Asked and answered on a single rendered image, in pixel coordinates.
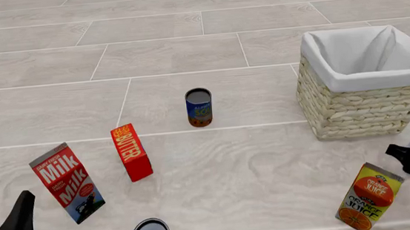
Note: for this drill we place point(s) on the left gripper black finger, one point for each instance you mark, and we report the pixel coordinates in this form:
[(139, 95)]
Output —
[(18, 220)]

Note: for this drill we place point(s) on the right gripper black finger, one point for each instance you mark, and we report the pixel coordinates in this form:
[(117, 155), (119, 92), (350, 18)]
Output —
[(401, 150)]

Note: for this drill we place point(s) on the woven basket with white liner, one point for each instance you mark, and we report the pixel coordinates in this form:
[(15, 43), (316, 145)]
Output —
[(365, 92)]

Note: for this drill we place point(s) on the yellow orange juice carton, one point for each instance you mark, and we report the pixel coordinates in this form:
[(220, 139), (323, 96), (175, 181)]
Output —
[(370, 198)]

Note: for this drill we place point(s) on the red and white milk carton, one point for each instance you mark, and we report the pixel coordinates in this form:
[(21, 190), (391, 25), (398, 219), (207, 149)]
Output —
[(67, 184)]

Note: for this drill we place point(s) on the red butter box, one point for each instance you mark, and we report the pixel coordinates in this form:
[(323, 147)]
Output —
[(131, 153)]

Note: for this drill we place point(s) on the blue soup can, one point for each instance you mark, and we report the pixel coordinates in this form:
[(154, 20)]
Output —
[(199, 108)]

